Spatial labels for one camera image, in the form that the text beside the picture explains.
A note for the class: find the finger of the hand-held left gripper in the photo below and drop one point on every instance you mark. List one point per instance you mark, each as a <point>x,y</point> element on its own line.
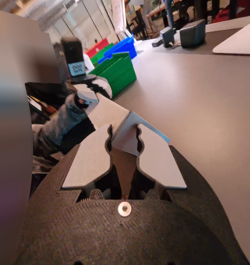
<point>85,93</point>
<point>105,87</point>

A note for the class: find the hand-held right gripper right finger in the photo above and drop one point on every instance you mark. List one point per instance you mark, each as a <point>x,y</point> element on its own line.
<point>160,163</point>

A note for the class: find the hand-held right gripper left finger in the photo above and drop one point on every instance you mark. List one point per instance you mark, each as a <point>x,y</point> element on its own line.
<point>89,161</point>

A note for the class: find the green plastic storage bin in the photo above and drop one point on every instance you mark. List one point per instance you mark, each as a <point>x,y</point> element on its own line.
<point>120,76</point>

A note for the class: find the white cardboard mailer box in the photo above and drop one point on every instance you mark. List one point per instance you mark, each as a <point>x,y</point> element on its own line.
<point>108,111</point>

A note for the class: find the person's left hand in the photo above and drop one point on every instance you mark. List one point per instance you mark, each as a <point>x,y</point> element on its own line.
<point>72,107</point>

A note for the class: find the red plastic bin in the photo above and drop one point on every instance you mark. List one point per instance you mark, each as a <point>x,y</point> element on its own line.
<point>96,46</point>

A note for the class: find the spare blue plastic bin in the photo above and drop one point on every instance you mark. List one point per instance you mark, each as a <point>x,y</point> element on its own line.
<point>125,47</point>

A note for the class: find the grey power adapter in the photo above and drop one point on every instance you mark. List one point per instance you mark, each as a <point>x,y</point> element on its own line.
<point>157,43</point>

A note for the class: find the small black charger box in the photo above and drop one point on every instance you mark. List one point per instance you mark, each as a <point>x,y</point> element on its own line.
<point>167,35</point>

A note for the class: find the black power station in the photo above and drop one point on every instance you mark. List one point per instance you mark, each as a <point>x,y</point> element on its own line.
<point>192,33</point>

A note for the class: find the white document stand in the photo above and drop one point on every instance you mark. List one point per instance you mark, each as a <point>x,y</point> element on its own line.
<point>239,41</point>

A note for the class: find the silver ventilation duct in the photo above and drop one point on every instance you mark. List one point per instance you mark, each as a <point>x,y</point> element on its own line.
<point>44,12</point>

